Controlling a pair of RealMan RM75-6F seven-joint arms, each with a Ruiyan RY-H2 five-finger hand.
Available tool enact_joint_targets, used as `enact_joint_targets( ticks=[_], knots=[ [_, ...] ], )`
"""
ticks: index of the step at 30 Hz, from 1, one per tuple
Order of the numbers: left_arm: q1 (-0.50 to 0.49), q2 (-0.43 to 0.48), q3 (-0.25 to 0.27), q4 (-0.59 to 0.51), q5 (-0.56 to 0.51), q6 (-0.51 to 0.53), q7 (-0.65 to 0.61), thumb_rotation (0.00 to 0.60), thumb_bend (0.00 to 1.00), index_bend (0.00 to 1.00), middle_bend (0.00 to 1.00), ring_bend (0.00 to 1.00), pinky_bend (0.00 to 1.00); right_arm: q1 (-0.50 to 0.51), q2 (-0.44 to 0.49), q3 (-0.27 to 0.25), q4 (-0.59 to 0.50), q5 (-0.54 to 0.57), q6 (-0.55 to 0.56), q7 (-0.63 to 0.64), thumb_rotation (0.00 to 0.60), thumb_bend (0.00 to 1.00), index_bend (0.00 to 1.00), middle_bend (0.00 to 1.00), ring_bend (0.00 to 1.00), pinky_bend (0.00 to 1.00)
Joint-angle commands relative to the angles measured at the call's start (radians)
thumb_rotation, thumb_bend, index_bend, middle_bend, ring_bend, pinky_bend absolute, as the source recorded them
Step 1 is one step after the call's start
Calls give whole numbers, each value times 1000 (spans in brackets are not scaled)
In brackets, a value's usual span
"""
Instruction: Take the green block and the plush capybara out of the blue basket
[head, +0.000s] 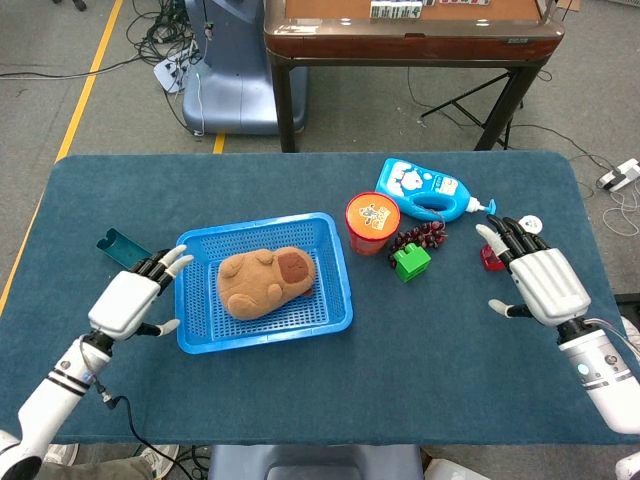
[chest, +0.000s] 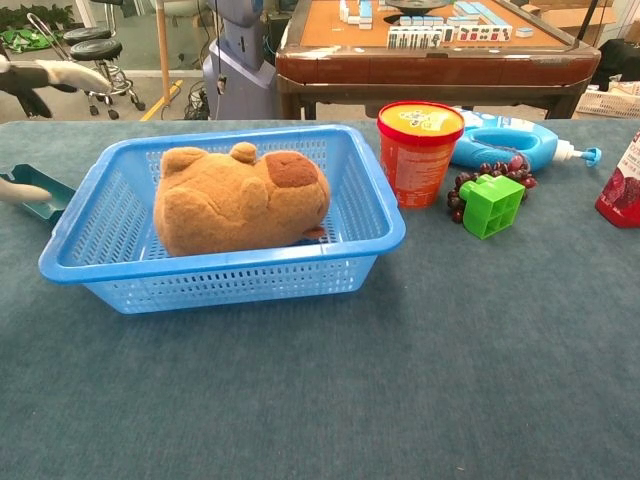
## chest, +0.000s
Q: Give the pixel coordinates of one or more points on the short mahjong tile row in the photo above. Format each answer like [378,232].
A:
[422,21]

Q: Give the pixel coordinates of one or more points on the green toy building block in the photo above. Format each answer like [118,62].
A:
[492,210]

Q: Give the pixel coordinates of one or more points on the dark teal plastic tray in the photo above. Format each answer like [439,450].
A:
[50,211]

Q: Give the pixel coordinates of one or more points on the orange instant noodle cup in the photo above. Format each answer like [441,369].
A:
[417,170]

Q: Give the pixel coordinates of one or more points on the yellow floor strip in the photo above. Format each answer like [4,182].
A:
[160,102]

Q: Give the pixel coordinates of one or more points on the stacked blue mahjong tiles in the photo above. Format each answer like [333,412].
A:
[357,12]

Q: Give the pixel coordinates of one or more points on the chrome tube frame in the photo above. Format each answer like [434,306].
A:
[50,37]

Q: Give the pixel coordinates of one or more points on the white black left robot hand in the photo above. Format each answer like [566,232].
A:
[55,75]

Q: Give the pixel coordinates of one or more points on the brown mahjong table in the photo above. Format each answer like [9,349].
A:
[430,65]

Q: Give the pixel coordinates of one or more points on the green cloth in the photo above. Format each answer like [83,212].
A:
[25,39]

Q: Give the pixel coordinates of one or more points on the blue grey machine pedestal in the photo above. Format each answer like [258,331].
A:
[240,75]

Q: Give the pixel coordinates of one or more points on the blue detergent pump bottle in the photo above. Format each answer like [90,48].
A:
[540,142]

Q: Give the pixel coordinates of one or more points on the brown capybara plush toy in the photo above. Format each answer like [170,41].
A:
[225,215]

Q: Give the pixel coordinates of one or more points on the upright mahjong tile row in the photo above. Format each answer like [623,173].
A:
[450,36]

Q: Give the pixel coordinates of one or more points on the blue plastic perforated basket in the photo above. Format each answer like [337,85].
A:
[225,285]

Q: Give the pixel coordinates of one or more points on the wooden pole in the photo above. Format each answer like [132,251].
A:
[163,50]

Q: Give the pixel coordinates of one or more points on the single blue mahjong tile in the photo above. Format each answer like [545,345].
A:
[524,32]

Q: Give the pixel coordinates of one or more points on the red snack package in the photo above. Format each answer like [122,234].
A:
[620,195]

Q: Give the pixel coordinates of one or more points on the white plastic crate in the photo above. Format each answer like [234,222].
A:
[607,104]

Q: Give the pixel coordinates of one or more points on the black round stool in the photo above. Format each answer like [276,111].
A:
[85,34]

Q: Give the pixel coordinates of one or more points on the long blue mahjong tile stack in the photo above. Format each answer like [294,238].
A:
[472,11]

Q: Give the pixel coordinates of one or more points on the black round stool chrome base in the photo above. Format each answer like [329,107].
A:
[95,50]

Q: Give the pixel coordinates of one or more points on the dark red grape bunch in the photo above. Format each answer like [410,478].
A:
[456,199]

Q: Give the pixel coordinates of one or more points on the black bag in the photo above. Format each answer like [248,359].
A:
[622,60]

